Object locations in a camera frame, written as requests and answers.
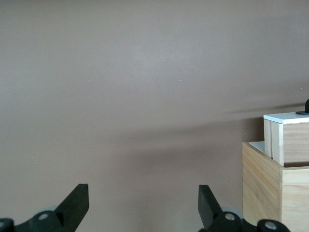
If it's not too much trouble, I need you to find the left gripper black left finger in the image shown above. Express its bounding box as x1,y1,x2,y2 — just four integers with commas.
0,183,89,232

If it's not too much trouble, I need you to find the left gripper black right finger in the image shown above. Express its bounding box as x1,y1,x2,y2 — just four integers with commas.
197,185,290,232

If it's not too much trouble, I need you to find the black metal drawer handle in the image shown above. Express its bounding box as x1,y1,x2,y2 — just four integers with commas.
295,98,309,116

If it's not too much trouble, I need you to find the light wooden drawer cabinet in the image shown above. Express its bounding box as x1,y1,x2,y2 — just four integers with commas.
242,141,309,232

